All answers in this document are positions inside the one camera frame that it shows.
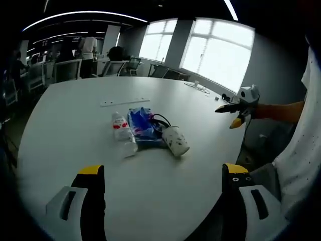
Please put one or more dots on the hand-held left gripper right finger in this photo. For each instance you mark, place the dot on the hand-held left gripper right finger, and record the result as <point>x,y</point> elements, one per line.
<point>240,200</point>

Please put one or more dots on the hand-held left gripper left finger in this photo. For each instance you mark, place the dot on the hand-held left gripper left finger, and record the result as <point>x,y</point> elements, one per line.
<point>87,200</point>

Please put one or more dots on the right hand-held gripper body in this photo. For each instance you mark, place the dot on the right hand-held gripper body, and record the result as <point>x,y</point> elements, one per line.
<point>247,96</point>

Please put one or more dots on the white stained paper cup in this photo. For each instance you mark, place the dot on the white stained paper cup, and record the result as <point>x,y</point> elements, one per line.
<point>175,141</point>

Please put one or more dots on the clear plastic water bottle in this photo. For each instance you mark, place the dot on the clear plastic water bottle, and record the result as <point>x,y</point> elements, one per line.
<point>123,134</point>

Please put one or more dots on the blue plastic packet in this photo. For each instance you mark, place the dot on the blue plastic packet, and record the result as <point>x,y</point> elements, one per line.
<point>141,128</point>

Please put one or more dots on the small black object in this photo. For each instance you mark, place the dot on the small black object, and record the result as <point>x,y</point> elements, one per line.
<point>224,96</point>

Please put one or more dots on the white table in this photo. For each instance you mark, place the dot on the white table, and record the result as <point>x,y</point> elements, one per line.
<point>130,160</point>

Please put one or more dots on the dark low table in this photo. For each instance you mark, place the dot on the dark low table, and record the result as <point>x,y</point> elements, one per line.
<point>168,71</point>

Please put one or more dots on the person in white shirt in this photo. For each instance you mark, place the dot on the person in white shirt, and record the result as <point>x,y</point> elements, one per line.
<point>301,155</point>

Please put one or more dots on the white mesh office chair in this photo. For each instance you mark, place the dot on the white mesh office chair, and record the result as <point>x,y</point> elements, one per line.
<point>36,75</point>
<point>67,70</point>
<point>134,65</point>
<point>114,67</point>

